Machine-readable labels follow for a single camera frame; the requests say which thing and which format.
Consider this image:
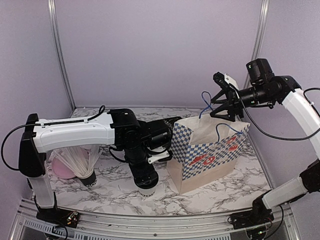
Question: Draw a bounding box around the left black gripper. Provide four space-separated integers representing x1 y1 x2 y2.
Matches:
123 143 159 186

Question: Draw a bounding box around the blue checkered paper bag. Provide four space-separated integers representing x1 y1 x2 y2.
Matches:
166 113 250 194

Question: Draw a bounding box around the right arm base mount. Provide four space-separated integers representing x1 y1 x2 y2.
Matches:
227 195 275 230

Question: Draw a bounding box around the aluminium front rail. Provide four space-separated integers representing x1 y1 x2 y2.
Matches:
8 199 301 240

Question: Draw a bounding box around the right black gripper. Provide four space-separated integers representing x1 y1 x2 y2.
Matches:
210 83 274 122

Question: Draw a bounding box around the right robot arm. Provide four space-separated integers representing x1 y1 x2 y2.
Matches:
210 58 320 224

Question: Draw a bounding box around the pink round plate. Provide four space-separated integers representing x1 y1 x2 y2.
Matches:
51 149 89 180

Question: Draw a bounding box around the black floral square plate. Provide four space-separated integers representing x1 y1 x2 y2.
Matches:
151 116 182 130

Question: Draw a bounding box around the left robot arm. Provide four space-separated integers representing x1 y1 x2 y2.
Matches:
13 105 173 223

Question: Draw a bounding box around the white paper cup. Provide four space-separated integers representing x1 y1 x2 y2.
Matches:
137 186 156 198

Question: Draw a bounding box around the black cup holding straws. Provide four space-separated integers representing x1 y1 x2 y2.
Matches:
77 169 97 188

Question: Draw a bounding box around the left aluminium frame post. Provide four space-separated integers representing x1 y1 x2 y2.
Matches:
48 0 76 111

